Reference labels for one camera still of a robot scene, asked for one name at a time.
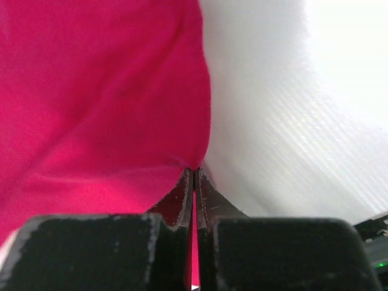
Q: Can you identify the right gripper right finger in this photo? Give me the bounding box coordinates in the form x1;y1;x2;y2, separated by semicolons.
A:
195;169;382;290

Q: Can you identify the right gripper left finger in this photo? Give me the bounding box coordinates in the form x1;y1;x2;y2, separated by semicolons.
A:
1;169;193;290

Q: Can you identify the pink t shirt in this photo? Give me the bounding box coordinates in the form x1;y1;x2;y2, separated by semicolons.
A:
0;0;212;291

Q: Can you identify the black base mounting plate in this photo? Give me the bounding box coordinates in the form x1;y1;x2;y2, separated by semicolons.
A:
354;212;387;268

